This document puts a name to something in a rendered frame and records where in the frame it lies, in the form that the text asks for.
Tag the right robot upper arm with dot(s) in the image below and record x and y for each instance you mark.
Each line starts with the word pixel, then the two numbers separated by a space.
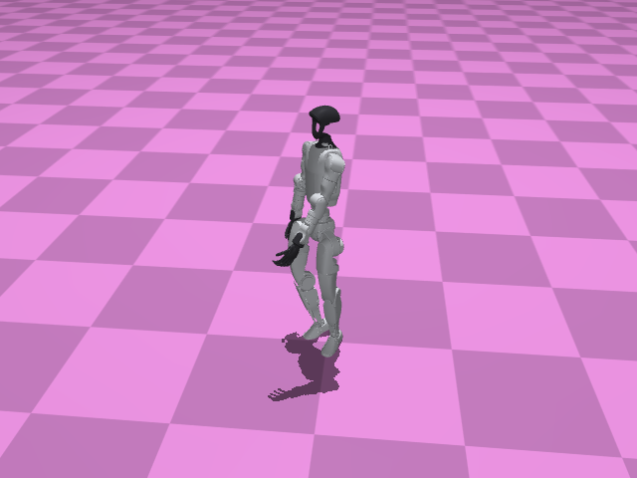
pixel 300 179

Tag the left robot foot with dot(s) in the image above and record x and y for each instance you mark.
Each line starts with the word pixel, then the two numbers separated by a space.
pixel 331 345

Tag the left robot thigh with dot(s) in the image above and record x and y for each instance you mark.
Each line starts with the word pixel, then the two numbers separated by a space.
pixel 327 268

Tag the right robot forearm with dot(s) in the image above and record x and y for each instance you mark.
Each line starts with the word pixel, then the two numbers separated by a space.
pixel 298 201

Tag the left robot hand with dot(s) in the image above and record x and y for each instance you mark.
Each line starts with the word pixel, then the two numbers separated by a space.
pixel 290 254

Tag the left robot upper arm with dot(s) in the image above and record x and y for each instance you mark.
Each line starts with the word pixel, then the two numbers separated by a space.
pixel 334 167

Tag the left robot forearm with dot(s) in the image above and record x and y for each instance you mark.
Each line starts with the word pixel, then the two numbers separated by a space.
pixel 312 219

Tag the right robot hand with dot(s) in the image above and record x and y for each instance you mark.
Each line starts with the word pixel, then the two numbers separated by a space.
pixel 288 230

